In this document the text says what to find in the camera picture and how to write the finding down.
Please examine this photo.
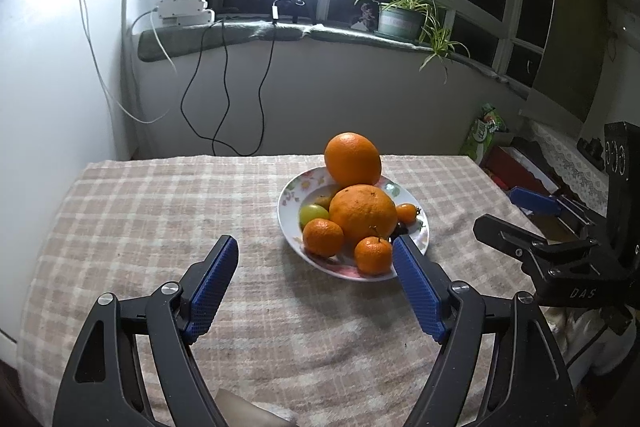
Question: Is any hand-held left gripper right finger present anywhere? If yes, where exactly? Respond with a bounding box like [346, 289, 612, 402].
[392, 235, 581, 427]

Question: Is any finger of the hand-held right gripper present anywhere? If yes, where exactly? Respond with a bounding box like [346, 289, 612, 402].
[507, 187, 607, 235]
[472, 214, 601, 273]

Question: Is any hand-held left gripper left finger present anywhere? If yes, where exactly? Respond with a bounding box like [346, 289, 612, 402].
[52, 234, 240, 427]

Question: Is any small mandarin with stem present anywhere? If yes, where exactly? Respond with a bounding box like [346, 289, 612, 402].
[354, 227, 394, 277]

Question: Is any tiny orange kumquat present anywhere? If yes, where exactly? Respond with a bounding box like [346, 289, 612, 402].
[395, 203, 420, 225]

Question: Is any large round orange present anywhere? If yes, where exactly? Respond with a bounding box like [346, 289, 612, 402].
[328, 184, 399, 248]

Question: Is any small stemless mandarin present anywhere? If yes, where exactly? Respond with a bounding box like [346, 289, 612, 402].
[302, 218, 345, 258]

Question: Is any green grape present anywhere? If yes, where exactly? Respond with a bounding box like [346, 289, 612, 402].
[299, 204, 328, 230]

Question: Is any floral rimmed white plate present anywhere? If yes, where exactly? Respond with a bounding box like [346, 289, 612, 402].
[277, 167, 431, 280]

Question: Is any large oval orange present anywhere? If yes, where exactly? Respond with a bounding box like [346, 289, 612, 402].
[324, 132, 383, 186]

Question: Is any red cardboard box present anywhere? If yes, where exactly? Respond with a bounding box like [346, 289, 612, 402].
[482, 146, 561, 208]

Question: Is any white lace cloth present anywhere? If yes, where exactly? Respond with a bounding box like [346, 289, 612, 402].
[530, 122, 608, 208]

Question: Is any beige checked tablecloth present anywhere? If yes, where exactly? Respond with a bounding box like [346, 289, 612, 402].
[17, 154, 551, 427]

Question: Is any person's beige garment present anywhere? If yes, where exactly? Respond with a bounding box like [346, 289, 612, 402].
[215, 389, 301, 427]

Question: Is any potted spider plant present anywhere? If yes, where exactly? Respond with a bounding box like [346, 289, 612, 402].
[350, 0, 471, 82]

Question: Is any white refrigerator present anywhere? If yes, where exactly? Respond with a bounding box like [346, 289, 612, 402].
[0, 0, 128, 348]

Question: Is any grey windowsill mat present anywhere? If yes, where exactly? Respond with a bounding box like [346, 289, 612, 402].
[137, 21, 313, 62]

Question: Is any white power strip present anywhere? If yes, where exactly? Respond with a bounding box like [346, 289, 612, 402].
[159, 0, 216, 28]

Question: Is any black looped power cable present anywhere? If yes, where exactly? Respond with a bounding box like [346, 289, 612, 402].
[181, 22, 266, 156]

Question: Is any black cable with inline controller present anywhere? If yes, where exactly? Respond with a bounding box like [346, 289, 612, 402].
[244, 0, 281, 156]

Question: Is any short white cable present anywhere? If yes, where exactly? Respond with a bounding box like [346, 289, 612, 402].
[131, 9, 178, 72]

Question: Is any long white cable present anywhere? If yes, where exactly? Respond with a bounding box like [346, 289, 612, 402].
[70, 0, 173, 125]

